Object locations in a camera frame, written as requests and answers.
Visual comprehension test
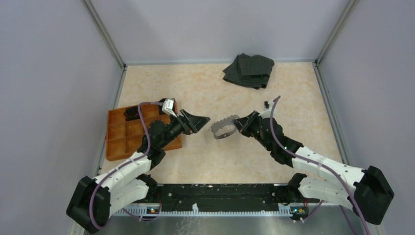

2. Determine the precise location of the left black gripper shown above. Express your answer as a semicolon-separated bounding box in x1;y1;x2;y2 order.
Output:
159;109;210;148

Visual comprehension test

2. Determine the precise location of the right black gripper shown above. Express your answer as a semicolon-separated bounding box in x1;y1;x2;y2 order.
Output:
232;111;273;152

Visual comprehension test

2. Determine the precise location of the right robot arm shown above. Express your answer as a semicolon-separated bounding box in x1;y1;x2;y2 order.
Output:
232;111;394;225

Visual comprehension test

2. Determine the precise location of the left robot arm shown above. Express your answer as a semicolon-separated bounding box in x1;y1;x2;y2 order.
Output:
66;109;210;234

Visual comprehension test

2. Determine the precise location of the folded dark grey cloth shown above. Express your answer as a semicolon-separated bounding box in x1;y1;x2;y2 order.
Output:
223;53;275;90

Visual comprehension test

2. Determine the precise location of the orange compartment tray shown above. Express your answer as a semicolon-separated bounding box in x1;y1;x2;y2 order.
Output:
105;105;170;161

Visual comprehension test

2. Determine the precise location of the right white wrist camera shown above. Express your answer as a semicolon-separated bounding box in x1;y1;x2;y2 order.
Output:
259;100;274;118

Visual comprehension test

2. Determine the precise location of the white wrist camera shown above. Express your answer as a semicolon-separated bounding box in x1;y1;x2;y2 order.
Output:
161;98;177;118
259;100;274;118

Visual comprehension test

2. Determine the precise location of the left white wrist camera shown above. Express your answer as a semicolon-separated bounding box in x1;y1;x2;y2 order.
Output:
161;98;177;118

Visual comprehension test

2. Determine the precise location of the black coiled cable red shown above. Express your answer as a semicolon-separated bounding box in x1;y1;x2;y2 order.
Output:
124;106;140;121

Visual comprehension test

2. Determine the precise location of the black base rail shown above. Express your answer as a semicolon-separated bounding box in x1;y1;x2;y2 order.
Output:
137;184;319;212

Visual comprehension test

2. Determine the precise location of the grey cable duct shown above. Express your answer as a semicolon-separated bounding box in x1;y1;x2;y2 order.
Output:
111;204;293;217

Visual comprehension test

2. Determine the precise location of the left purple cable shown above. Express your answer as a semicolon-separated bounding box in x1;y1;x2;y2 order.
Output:
89;101;166;231

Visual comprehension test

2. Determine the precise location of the purple cable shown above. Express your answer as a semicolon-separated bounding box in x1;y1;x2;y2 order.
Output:
270;95;371;235
89;101;166;231

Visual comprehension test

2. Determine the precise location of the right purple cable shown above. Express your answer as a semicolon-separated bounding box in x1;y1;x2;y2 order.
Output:
270;95;371;235

